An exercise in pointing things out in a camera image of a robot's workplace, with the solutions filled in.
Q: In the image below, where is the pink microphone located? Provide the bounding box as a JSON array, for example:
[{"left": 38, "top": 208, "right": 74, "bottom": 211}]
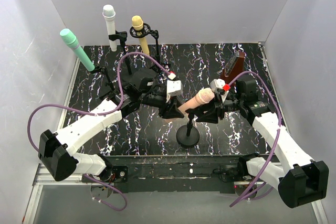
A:
[{"left": 179, "top": 88, "right": 215, "bottom": 115}]

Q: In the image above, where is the black round base clip stand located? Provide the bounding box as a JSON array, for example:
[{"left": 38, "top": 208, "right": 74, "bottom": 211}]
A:
[{"left": 176, "top": 109, "right": 201, "bottom": 148}]

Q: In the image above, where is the black tripod clip stand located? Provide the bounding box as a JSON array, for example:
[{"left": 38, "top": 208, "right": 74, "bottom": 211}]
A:
[{"left": 90, "top": 66, "right": 120, "bottom": 100}]

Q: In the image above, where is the black tripod shock mount stand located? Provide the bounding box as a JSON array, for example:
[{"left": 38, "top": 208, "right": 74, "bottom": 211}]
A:
[{"left": 130, "top": 23, "right": 161, "bottom": 64}]

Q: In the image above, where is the black round base holder stand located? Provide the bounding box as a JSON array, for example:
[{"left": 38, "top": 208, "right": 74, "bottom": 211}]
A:
[{"left": 108, "top": 31, "right": 132, "bottom": 76}]

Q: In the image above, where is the large yellow microphone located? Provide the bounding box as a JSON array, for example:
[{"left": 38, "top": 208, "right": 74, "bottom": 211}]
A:
[{"left": 131, "top": 15, "right": 150, "bottom": 55}]

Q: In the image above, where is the white microphone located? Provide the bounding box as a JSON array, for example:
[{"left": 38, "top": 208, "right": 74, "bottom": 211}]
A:
[{"left": 102, "top": 4, "right": 117, "bottom": 51}]

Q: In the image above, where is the green microphone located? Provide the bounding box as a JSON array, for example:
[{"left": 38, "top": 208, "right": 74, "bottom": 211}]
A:
[{"left": 59, "top": 28, "right": 95, "bottom": 72}]

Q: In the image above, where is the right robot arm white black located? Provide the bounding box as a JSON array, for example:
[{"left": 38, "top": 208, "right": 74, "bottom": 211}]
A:
[{"left": 195, "top": 75, "right": 329, "bottom": 208}]

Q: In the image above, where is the brown box in holder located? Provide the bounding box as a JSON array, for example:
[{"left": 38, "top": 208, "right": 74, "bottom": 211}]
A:
[{"left": 220, "top": 51, "right": 245, "bottom": 84}]

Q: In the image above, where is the black front mounting base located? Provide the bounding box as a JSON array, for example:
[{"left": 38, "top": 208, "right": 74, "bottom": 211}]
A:
[{"left": 81, "top": 154, "right": 284, "bottom": 194}]

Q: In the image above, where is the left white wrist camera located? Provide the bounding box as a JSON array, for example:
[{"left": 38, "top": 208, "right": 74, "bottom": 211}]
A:
[{"left": 166, "top": 71, "right": 183, "bottom": 103}]

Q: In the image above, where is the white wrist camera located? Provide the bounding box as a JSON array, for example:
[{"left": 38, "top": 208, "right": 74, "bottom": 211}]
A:
[
  {"left": 166, "top": 71, "right": 183, "bottom": 103},
  {"left": 210, "top": 79, "right": 230, "bottom": 103}
]

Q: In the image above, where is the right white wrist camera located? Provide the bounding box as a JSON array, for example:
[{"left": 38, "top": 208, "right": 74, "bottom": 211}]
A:
[{"left": 210, "top": 79, "right": 230, "bottom": 103}]

